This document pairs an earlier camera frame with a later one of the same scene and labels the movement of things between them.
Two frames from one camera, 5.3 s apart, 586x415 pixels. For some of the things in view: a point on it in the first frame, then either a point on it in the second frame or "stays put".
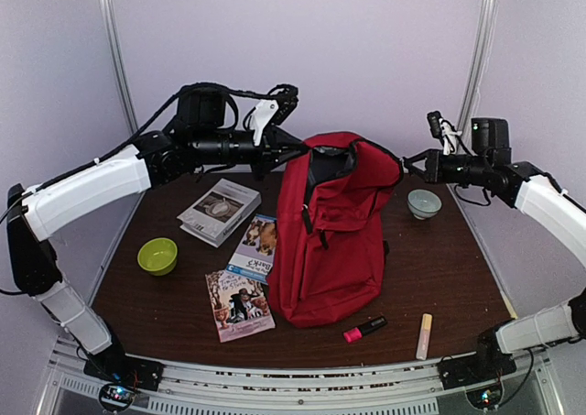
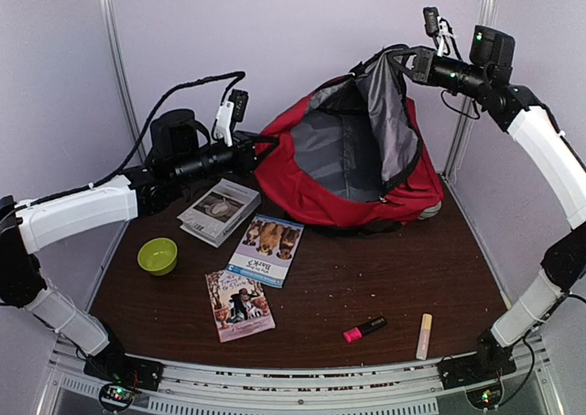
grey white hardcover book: [216, 211] stays put
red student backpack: [328, 250] → [355, 153]
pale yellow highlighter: [424, 336] stays put
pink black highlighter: [355, 333] stays put
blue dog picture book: [253, 256] stays put
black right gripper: [434, 169] → [422, 68]
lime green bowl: [157, 256] stays put
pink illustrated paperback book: [240, 305] stays put
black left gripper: [272, 153] → [244, 142]
